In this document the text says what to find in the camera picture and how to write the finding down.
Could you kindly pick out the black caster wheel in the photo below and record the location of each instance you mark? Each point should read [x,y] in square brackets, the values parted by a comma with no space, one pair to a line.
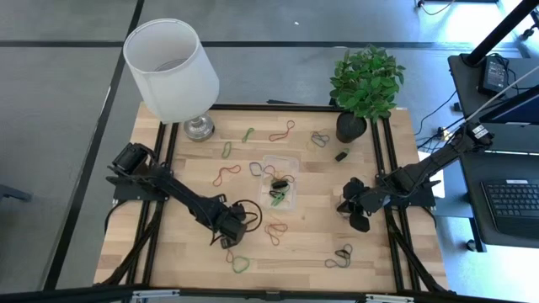
[471,245]

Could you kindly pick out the wide black rubber band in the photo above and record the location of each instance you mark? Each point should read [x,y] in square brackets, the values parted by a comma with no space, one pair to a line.
[343,252]
[274,194]
[280,184]
[340,157]

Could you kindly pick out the green rubber band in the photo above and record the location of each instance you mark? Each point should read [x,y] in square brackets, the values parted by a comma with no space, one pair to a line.
[347,150]
[222,150]
[278,201]
[248,134]
[233,264]

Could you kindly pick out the laptop with blue screen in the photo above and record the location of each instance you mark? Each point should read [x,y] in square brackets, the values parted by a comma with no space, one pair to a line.
[518,107]

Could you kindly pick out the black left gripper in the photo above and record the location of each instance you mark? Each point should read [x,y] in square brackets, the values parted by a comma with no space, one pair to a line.
[231,223]

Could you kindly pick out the blue rubber band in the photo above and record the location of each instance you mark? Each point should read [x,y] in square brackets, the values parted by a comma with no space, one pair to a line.
[250,169]

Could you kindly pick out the green plant in black pot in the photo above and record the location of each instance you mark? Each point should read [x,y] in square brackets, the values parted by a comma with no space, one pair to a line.
[366,84]

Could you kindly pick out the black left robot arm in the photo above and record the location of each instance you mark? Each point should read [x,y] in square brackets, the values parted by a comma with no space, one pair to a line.
[185,195]

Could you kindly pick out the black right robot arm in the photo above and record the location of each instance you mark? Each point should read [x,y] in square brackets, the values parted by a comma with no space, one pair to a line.
[438,162]

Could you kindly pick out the white shade silver table lamp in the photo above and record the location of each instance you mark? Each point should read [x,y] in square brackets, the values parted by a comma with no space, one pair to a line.
[168,80]

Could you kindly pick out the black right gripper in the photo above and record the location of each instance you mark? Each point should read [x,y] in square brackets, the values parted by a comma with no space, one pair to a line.
[366,202]

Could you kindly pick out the red rubber band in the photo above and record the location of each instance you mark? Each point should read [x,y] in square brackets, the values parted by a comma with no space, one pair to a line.
[275,137]
[290,177]
[215,180]
[228,256]
[266,229]

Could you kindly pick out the black pole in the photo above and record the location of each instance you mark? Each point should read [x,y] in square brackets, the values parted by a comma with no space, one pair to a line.
[501,31]

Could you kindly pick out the grey chair foot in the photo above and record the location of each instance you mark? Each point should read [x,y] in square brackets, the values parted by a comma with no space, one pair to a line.
[14,193]

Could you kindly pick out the black desk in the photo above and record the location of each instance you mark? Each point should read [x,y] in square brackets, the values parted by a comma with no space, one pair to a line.
[497,168]

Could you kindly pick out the black keyboard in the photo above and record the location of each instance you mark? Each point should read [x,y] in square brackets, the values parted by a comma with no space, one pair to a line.
[511,200]

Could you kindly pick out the white rod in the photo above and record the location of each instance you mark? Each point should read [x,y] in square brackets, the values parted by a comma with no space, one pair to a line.
[497,97]

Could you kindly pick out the white paper sheet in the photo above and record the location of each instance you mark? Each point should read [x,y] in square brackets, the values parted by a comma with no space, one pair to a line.
[438,191]

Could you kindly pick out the black power adapter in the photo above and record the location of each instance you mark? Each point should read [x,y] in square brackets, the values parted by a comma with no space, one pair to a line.
[493,76]

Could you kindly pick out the clear plastic bin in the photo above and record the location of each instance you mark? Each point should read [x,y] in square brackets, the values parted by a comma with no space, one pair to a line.
[284,162]

